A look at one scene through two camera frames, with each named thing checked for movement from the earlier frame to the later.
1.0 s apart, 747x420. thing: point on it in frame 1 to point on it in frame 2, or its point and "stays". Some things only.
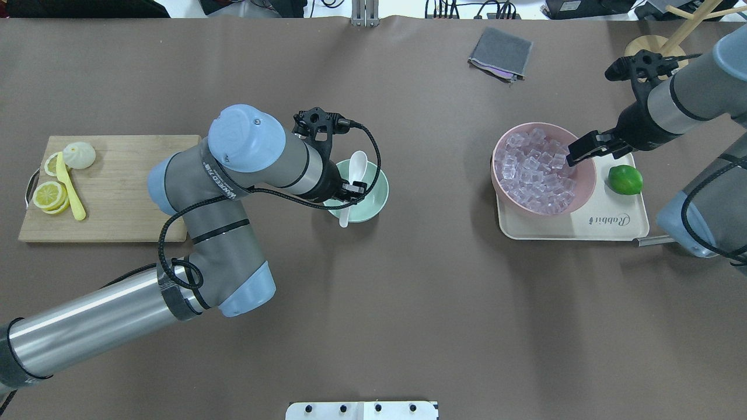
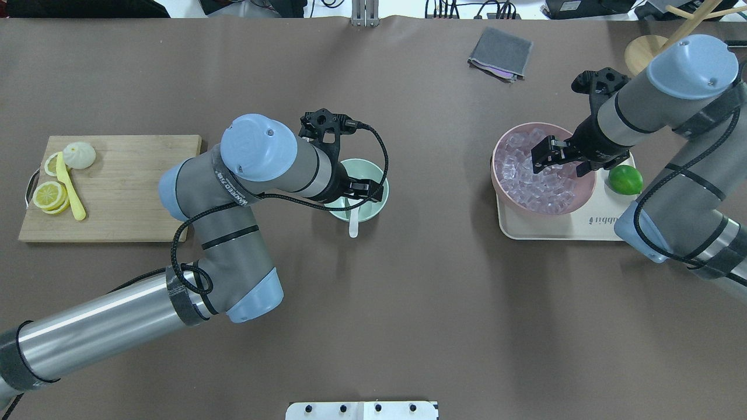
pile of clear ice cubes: (534, 170) stays
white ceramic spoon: (358, 168) to (353, 216)
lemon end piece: (79, 155) stays
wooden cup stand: (665, 49) stays
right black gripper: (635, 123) to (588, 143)
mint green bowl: (373, 202) stays
